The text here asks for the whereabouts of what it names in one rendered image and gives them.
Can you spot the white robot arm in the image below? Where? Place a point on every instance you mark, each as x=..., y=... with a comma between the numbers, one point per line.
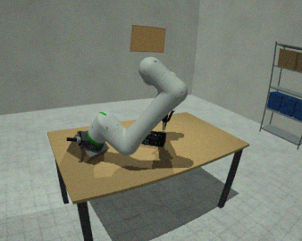
x=171, y=92

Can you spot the black lighting desk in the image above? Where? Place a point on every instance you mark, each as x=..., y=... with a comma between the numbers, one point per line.
x=155, y=138

